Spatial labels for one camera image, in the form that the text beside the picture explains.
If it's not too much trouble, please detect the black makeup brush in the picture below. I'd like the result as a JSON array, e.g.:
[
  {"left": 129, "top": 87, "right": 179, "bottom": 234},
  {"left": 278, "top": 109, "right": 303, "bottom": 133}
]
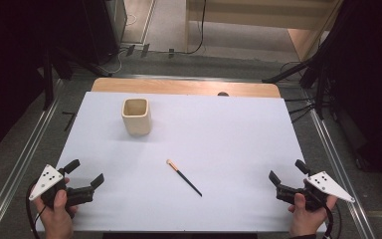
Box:
[{"left": 165, "top": 158, "right": 204, "bottom": 198}]

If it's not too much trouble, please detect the person's left hand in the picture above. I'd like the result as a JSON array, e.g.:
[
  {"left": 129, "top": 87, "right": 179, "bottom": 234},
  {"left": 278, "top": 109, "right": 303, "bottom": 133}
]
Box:
[{"left": 34, "top": 177, "right": 79, "bottom": 239}]

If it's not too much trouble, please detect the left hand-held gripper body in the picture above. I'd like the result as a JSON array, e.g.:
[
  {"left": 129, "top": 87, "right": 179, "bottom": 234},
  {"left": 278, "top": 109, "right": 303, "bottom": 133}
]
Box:
[{"left": 28, "top": 163, "right": 96, "bottom": 209}]

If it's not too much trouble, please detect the light wooden cabinet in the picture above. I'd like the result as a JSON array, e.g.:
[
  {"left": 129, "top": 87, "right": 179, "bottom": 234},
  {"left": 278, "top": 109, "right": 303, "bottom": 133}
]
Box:
[{"left": 184, "top": 0, "right": 344, "bottom": 63}]

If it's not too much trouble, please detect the white table mat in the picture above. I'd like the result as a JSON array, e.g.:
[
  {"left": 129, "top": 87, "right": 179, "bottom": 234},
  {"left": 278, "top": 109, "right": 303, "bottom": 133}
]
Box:
[{"left": 35, "top": 91, "right": 328, "bottom": 233}]

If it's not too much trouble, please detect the white floor cable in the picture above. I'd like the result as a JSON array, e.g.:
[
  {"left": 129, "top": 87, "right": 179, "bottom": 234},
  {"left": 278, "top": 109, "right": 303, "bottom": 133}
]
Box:
[{"left": 104, "top": 12, "right": 137, "bottom": 76}]

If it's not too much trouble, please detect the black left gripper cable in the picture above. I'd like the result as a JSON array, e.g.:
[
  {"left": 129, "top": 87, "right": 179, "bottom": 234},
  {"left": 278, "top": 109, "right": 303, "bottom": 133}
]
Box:
[{"left": 25, "top": 180, "right": 48, "bottom": 239}]

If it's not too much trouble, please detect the aluminium floor rail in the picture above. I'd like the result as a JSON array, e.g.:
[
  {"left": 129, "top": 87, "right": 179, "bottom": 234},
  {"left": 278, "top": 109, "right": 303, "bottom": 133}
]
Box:
[
  {"left": 0, "top": 79, "right": 65, "bottom": 239},
  {"left": 298, "top": 87, "right": 376, "bottom": 239}
]

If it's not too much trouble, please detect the black curtain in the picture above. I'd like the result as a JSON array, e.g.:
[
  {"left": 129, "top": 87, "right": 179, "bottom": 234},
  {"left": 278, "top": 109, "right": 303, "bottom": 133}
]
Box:
[
  {"left": 319, "top": 0, "right": 382, "bottom": 197},
  {"left": 0, "top": 0, "right": 122, "bottom": 162}
]

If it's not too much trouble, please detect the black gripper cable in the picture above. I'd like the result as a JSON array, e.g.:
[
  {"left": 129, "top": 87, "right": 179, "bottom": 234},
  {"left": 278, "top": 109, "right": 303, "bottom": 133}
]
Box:
[
  {"left": 322, "top": 200, "right": 343, "bottom": 239},
  {"left": 25, "top": 180, "right": 48, "bottom": 239}
]

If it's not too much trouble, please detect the black floor cable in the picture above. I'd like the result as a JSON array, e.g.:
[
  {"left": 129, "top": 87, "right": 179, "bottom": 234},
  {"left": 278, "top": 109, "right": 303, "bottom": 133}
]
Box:
[{"left": 174, "top": 0, "right": 209, "bottom": 56}]

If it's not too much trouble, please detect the person's right hand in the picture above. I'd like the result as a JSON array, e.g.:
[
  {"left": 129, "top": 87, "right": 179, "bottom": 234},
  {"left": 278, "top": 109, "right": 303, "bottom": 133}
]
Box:
[{"left": 287, "top": 192, "right": 338, "bottom": 238}]

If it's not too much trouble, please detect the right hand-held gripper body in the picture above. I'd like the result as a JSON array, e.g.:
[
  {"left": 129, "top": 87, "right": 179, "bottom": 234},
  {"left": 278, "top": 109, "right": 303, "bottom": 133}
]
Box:
[{"left": 276, "top": 170, "right": 356, "bottom": 212}]

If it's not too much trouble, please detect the black metal stand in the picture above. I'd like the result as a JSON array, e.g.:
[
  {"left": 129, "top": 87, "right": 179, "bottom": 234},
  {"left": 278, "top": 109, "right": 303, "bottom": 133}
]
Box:
[
  {"left": 42, "top": 44, "right": 113, "bottom": 112},
  {"left": 262, "top": 54, "right": 331, "bottom": 121}
]

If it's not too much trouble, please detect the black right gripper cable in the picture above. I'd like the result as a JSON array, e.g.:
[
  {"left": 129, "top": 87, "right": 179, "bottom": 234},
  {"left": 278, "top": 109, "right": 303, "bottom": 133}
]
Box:
[{"left": 322, "top": 200, "right": 343, "bottom": 239}]

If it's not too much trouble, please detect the beige square cup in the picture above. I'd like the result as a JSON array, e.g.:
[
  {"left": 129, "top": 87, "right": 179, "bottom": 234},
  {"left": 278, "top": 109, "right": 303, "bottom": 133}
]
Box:
[{"left": 120, "top": 97, "right": 153, "bottom": 136}]

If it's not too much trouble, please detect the bundle of black cables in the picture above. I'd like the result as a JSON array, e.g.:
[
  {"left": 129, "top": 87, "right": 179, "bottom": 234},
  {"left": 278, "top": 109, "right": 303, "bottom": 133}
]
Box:
[{"left": 284, "top": 95, "right": 316, "bottom": 124}]

